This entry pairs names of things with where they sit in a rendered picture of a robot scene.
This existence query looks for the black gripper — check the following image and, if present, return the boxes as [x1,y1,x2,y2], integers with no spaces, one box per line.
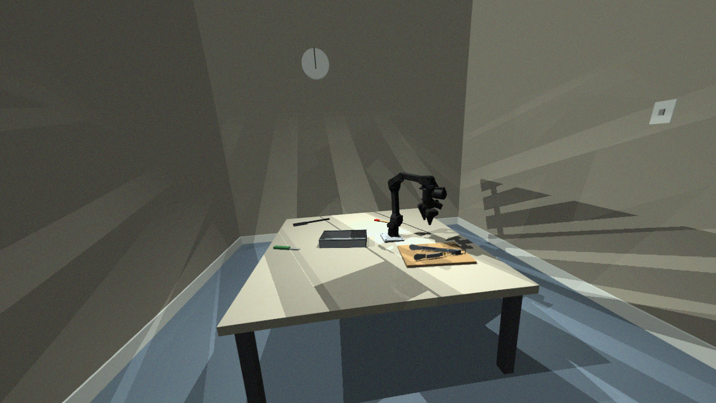
[418,198,438,225]

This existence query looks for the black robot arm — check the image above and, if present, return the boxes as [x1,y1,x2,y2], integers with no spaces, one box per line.
[387,172,447,237]

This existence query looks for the wooden board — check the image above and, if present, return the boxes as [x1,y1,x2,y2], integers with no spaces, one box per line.
[397,242,477,268]

